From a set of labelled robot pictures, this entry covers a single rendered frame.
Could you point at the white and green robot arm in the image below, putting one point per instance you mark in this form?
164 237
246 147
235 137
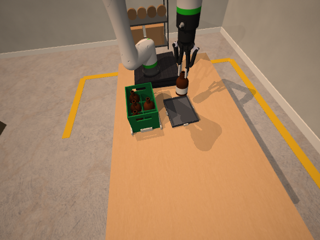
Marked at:
144 52

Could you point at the green bottle crate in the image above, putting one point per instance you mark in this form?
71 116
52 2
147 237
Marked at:
150 117

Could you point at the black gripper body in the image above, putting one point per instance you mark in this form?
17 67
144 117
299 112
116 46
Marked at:
188 37

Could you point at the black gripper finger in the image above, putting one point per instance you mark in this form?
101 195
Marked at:
188 63
178 56

